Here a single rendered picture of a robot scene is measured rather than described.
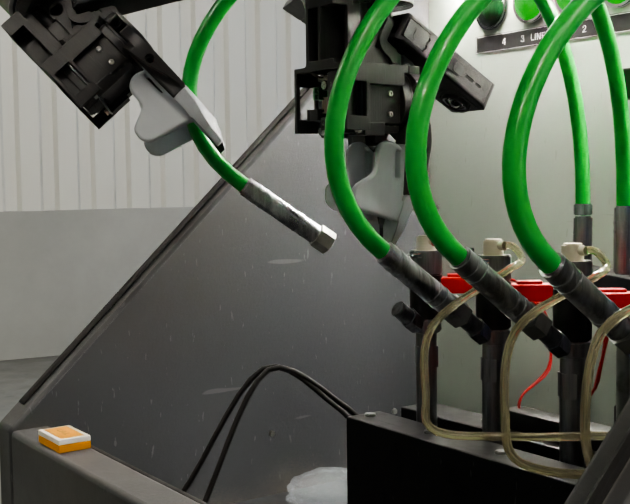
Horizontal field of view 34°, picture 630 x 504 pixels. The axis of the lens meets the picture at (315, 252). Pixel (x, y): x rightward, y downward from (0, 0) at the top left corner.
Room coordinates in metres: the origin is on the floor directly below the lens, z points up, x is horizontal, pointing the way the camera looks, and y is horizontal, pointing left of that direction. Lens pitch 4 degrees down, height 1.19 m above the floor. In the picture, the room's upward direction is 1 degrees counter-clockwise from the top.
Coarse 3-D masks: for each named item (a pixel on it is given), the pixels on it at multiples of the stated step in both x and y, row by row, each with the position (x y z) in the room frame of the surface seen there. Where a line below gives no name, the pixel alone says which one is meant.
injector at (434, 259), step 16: (432, 256) 0.86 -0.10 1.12; (432, 272) 0.86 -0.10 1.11; (400, 304) 0.86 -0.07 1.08; (416, 304) 0.87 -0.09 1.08; (400, 320) 0.86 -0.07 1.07; (416, 320) 0.86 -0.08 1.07; (416, 336) 0.88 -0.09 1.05; (432, 336) 0.87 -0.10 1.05; (416, 352) 0.88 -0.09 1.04; (432, 352) 0.87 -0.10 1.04; (416, 368) 0.88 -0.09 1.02; (432, 368) 0.87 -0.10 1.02; (416, 384) 0.88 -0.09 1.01; (432, 384) 0.87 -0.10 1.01; (416, 400) 0.88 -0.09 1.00; (432, 400) 0.87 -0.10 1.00; (416, 416) 0.88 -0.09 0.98; (432, 416) 0.87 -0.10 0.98
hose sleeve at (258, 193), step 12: (252, 180) 0.92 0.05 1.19; (240, 192) 0.92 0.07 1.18; (252, 192) 0.91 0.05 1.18; (264, 192) 0.92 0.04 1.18; (264, 204) 0.92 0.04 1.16; (276, 204) 0.92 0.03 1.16; (288, 204) 0.93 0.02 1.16; (276, 216) 0.92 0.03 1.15; (288, 216) 0.92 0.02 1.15; (300, 216) 0.92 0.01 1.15; (300, 228) 0.92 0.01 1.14; (312, 228) 0.93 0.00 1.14; (312, 240) 0.93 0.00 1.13
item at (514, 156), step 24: (576, 0) 0.63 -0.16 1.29; (600, 0) 0.63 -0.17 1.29; (552, 24) 0.62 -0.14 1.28; (576, 24) 0.62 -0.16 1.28; (552, 48) 0.61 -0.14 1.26; (528, 72) 0.60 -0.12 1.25; (528, 96) 0.60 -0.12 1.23; (528, 120) 0.60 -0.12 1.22; (504, 144) 0.60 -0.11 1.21; (504, 168) 0.60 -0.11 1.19; (504, 192) 0.60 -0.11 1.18; (528, 216) 0.60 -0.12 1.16; (528, 240) 0.60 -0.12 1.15; (552, 264) 0.61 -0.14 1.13; (576, 288) 0.62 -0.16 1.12; (600, 312) 0.63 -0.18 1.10; (624, 336) 0.65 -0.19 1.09
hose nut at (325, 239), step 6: (324, 228) 0.93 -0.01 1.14; (324, 234) 0.93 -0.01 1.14; (330, 234) 0.93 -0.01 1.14; (318, 240) 0.93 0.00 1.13; (324, 240) 0.93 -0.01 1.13; (330, 240) 0.93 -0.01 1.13; (312, 246) 0.93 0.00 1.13; (318, 246) 0.93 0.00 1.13; (324, 246) 0.93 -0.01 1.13; (330, 246) 0.93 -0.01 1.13; (324, 252) 0.93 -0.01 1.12
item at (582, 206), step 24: (216, 0) 0.91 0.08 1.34; (216, 24) 0.91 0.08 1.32; (192, 48) 0.91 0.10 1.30; (192, 72) 0.90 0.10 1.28; (576, 72) 0.99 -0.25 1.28; (576, 96) 0.98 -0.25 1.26; (576, 120) 0.99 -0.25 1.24; (576, 144) 0.99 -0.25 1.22; (216, 168) 0.91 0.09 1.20; (576, 168) 0.99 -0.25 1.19; (576, 192) 0.99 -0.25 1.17
